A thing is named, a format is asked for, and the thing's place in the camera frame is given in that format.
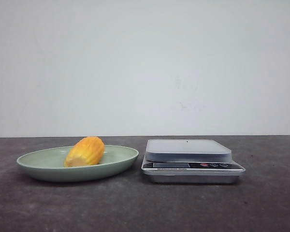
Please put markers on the yellow corn cob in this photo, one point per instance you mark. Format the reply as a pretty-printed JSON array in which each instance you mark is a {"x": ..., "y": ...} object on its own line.
[{"x": 88, "y": 151}]

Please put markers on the silver digital kitchen scale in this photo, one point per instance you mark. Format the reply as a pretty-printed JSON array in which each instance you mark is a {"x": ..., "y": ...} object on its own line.
[{"x": 199, "y": 161}]

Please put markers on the green oval plate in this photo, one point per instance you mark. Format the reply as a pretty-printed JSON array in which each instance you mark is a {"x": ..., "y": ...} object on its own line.
[{"x": 48, "y": 164}]

